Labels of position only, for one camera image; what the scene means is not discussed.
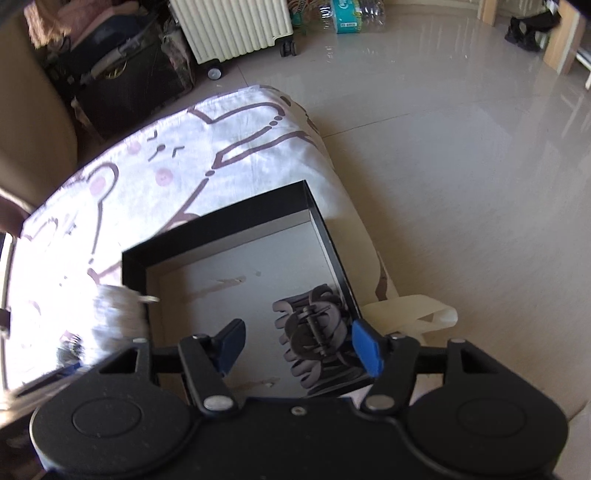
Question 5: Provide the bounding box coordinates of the black shallow box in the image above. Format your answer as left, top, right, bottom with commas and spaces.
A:
121, 181, 374, 400

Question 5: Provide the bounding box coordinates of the cream fabric strap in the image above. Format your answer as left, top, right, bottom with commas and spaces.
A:
362, 294, 459, 334

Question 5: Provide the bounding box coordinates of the beige curtain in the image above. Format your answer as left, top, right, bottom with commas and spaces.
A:
0, 9, 78, 210

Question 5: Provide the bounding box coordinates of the printed cartoon blanket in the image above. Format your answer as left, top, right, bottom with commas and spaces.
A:
0, 84, 402, 416

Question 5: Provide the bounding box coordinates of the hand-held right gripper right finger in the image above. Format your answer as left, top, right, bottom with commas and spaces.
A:
352, 318, 503, 414

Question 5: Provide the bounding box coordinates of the teal water jug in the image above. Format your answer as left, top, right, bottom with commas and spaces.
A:
318, 0, 389, 35

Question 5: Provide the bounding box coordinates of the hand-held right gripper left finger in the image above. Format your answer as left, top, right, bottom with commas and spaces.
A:
97, 318, 246, 414

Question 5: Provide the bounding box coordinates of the white braided rope toy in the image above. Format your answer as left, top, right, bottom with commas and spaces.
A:
91, 284, 160, 354

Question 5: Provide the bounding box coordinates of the cream ribbed suitcase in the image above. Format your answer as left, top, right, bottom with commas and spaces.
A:
168, 0, 298, 81

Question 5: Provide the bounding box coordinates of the wooden table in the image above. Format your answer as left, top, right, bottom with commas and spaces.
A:
475, 0, 591, 90

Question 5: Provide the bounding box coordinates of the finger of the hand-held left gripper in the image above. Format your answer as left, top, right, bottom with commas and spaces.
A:
8, 362, 85, 398

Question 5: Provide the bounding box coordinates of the black luggage bag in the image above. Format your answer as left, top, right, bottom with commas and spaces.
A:
44, 18, 195, 141

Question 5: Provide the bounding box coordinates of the pink cloth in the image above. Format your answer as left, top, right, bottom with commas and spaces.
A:
23, 0, 155, 52

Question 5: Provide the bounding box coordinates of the dark hair claw clip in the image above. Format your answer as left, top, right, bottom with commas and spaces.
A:
273, 285, 370, 398

